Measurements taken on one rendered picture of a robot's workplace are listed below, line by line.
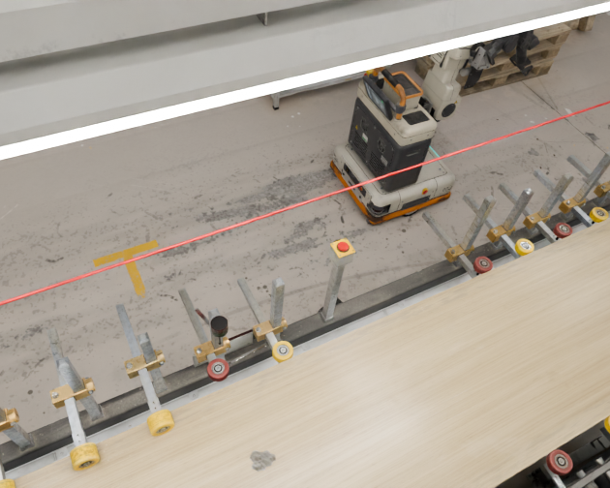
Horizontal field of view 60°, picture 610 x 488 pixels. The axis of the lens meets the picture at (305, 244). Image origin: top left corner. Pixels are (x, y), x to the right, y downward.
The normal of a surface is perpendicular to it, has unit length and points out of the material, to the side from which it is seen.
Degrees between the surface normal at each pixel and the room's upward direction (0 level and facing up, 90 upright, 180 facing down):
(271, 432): 0
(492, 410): 0
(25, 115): 61
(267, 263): 0
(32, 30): 90
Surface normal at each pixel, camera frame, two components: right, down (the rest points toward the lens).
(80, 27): 0.46, 0.73
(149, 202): 0.08, -0.61
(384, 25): 0.43, 0.34
